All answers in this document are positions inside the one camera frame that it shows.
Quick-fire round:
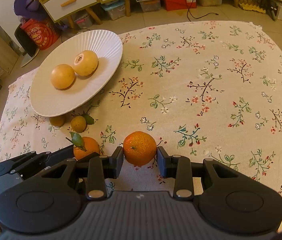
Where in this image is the black power cable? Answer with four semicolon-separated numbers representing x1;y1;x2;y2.
186;0;220;20

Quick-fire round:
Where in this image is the white ribbed plate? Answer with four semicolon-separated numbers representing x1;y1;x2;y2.
30;30;123;117

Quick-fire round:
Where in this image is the small yellow fruit under plate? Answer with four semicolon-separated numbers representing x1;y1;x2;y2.
49;115;65;127

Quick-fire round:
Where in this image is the floral tablecloth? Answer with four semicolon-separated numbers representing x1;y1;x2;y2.
0;20;282;233

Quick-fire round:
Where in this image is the orange mandarin without leaf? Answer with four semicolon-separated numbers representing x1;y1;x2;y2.
123;131;157;167

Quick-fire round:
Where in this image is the red gift bag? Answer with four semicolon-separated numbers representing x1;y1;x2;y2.
20;17;61;50

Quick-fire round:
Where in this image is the pale yellow grapefruit smooth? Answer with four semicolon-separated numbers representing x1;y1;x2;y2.
50;64;76;89

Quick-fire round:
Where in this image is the purple plush toy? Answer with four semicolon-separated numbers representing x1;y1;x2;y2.
13;0;48;21

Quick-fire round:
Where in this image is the small yellow-brown fruit with leaf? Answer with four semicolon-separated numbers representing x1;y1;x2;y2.
70;114;94;133

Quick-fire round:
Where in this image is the clear plastic storage box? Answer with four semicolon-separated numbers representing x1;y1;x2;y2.
101;0;126;21

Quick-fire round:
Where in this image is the red storage box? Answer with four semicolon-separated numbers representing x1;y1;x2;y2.
164;0;197;11

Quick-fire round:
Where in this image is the pale yellow grapefruit with navel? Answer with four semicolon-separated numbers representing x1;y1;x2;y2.
72;50;98;76

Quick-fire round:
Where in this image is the orange mandarin with leaf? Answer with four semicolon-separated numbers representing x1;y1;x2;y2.
66;132;100;160

